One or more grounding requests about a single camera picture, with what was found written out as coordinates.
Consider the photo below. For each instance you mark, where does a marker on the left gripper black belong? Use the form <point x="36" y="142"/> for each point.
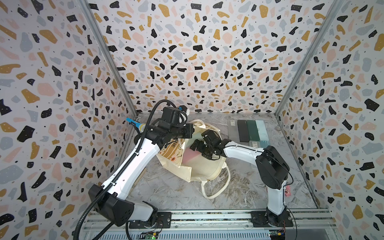
<point x="190" y="132"/>

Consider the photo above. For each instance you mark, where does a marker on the cream floral canvas bag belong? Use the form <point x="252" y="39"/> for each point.
<point x="206" y="170"/>

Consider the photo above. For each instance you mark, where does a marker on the blue toy microphone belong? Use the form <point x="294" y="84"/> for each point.
<point x="139" y="127"/>

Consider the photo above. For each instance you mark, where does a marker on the small pink toy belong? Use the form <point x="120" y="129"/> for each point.
<point x="288" y="191"/>

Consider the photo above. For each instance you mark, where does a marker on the black pencil case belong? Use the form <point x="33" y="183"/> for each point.
<point x="243" y="131"/>

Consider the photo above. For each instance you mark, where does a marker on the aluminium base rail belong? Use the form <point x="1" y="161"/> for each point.
<point x="298" y="224"/>

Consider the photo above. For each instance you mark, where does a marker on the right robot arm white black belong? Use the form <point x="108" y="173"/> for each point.
<point x="273" y="170"/>

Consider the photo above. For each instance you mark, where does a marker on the teal translucent pencil case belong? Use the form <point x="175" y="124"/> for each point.
<point x="264" y="144"/>

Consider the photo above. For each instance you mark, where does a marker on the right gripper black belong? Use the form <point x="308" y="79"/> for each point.
<point x="201" y="143"/>

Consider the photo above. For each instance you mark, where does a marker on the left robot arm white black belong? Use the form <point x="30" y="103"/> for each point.
<point x="111" y="197"/>

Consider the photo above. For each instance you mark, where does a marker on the translucent grey pencil case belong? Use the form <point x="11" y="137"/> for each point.
<point x="233" y="131"/>

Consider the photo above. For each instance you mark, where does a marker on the clear frosted pencil case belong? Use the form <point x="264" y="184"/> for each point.
<point x="254" y="144"/>

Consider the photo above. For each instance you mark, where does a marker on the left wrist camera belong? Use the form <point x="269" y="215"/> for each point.
<point x="175" y="117"/>

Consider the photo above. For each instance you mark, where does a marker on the dark green book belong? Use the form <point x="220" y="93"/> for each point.
<point x="253" y="130"/>

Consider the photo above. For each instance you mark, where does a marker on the light mint pencil case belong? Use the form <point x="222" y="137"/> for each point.
<point x="262" y="130"/>

